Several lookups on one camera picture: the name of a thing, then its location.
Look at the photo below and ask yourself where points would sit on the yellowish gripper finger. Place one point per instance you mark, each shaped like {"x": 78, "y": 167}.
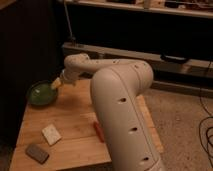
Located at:
{"x": 56, "y": 83}

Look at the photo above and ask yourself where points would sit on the green ceramic bowl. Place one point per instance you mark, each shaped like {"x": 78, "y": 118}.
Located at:
{"x": 41, "y": 94}

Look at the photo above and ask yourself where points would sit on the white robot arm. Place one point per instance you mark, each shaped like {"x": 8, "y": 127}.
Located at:
{"x": 114, "y": 88}

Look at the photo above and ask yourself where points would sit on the wooden table board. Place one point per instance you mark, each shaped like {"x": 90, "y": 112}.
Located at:
{"x": 73, "y": 116}

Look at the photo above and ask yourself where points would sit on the metal stand rod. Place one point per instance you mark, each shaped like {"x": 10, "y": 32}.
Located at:
{"x": 72, "y": 37}

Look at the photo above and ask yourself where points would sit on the white sponge block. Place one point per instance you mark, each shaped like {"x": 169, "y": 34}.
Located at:
{"x": 51, "y": 134}

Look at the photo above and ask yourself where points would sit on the red marker pen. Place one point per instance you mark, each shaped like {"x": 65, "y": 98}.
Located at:
{"x": 99, "y": 132}

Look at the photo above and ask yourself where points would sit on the dark grey block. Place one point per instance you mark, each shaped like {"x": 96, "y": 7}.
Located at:
{"x": 37, "y": 153}

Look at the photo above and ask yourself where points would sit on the black device on shelf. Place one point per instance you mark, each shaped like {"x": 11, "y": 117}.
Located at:
{"x": 174, "y": 60}

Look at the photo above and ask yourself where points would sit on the low wooden shelf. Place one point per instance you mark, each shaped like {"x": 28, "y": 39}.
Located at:
{"x": 194, "y": 77}

